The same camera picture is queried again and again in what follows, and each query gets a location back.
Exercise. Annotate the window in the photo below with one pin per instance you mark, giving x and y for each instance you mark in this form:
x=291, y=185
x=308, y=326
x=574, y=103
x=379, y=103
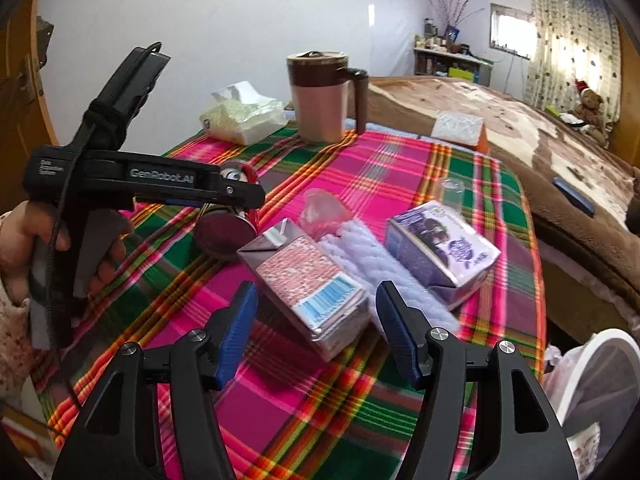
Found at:
x=512, y=30

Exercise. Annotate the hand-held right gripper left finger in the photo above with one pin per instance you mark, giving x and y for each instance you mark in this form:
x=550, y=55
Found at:
x=235, y=330

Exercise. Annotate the pink patterned carton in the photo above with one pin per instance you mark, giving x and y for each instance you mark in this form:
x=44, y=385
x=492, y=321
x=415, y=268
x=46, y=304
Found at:
x=305, y=280

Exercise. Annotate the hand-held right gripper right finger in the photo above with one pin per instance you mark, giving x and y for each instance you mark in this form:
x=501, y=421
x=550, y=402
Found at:
x=400, y=330

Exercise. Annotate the soft tissue pack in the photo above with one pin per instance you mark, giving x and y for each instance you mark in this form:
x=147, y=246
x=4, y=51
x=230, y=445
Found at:
x=240, y=120

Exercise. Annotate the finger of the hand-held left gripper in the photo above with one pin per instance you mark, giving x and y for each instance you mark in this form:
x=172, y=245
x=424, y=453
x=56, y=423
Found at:
x=182, y=202
x=240, y=193

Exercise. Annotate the purple drink carton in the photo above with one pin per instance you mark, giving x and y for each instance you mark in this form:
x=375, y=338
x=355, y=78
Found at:
x=440, y=250

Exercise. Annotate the wooden wardrobe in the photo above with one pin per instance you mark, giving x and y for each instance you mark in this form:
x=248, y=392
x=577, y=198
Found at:
x=627, y=85

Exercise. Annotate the small clear cup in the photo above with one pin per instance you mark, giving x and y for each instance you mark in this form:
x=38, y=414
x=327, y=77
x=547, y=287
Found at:
x=450, y=192

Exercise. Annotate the cluttered side desk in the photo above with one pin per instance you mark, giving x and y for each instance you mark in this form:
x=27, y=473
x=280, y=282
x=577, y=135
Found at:
x=450, y=62

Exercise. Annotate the blue phone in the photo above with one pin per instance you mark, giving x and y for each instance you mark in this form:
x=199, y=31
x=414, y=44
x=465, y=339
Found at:
x=575, y=195

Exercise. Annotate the brown teddy bear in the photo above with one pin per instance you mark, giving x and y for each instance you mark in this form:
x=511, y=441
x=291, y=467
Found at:
x=590, y=105

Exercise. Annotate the clear plastic packet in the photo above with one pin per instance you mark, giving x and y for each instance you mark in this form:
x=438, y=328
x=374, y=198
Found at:
x=460, y=127

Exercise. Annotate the red drink can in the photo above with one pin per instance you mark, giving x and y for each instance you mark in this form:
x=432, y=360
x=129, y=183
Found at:
x=225, y=232

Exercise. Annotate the brown white travel mug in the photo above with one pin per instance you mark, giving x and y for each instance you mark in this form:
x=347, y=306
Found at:
x=317, y=105

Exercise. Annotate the patterned curtain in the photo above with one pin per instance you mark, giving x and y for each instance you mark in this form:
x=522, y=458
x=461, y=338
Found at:
x=570, y=35

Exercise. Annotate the small white foam net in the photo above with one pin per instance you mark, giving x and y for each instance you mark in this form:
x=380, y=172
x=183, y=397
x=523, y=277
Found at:
x=360, y=255

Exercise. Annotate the pink clear plastic cup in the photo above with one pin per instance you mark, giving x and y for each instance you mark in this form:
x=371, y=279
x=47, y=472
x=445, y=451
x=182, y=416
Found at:
x=320, y=210

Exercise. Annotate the person's left hand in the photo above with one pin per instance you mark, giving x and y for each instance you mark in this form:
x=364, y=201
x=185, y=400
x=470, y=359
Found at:
x=17, y=240

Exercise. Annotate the white trash bin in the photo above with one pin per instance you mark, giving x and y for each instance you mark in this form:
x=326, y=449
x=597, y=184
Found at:
x=607, y=385

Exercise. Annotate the pink green plaid tablecloth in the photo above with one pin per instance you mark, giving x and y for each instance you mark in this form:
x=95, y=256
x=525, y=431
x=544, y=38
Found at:
x=380, y=170

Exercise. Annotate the brown bed blanket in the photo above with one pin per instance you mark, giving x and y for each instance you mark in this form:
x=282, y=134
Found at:
x=540, y=135

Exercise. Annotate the orange white box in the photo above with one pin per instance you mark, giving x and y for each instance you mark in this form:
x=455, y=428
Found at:
x=25, y=435

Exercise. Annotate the vase with dry branches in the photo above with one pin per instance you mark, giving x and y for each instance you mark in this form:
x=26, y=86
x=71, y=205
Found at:
x=450, y=15

